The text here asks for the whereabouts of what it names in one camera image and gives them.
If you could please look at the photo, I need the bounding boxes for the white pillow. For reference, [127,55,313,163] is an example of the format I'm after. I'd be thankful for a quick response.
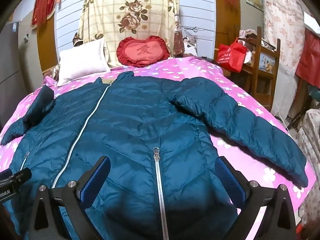
[57,39,111,87]

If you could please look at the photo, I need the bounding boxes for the floral covered furniture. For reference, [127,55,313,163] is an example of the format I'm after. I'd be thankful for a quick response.
[296,109,320,230]

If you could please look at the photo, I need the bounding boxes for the red hanging banner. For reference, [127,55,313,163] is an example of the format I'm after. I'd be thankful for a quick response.
[31,0,63,29]

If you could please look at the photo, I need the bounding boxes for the black wall cable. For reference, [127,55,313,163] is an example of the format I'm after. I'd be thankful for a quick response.
[180,26,240,35]

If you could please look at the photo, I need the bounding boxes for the pink floral bedsheet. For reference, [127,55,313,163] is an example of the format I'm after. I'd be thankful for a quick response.
[0,56,318,240]

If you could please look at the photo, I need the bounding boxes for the red hanging cloth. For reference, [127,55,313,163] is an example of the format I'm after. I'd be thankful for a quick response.
[295,27,320,90]

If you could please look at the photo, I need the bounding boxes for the brown patterned cloth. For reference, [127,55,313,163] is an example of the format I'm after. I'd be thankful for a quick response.
[173,15,186,57]

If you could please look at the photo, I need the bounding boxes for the red shopping bag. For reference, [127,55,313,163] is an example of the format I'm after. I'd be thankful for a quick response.
[216,37,247,72]

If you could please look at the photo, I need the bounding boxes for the cream rose-print quilt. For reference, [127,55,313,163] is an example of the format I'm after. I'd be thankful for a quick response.
[78,0,180,67]

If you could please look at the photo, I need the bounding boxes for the wooden shelf unit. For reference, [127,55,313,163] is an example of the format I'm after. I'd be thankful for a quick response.
[235,26,281,112]

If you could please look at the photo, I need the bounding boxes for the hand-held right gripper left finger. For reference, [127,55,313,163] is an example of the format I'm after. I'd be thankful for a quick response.
[29,156,112,240]

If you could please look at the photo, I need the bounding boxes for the red heart-shaped cushion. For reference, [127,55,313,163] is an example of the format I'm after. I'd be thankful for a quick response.
[116,36,171,68]

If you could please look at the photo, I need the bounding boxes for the teal down jacket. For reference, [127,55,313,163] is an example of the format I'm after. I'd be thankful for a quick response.
[0,71,308,240]

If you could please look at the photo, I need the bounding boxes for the grey cabinet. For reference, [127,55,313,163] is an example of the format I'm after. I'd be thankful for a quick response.
[0,20,28,132]

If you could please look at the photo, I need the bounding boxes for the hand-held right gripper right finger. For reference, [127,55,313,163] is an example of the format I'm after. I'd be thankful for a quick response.
[214,156,297,240]

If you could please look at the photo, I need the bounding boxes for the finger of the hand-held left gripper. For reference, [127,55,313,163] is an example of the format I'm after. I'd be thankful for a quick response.
[0,167,32,184]

